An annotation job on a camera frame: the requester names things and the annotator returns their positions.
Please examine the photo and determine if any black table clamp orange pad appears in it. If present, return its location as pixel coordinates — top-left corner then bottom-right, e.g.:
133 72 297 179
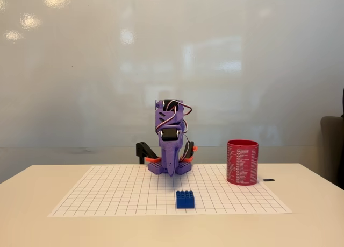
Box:
135 141 162 165
180 140 199 163

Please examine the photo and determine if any red cup white print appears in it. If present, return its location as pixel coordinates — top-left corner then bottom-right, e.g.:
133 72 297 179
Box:
226 139 259 187

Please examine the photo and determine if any white grid paper sheet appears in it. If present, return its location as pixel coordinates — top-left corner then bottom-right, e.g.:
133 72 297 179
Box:
47 165 293 218

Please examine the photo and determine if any blue toy brick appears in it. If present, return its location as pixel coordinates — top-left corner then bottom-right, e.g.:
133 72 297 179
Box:
176 190 196 209

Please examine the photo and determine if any white red black servo cable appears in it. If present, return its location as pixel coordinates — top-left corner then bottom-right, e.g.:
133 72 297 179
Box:
180 119 190 140
155 102 193 132

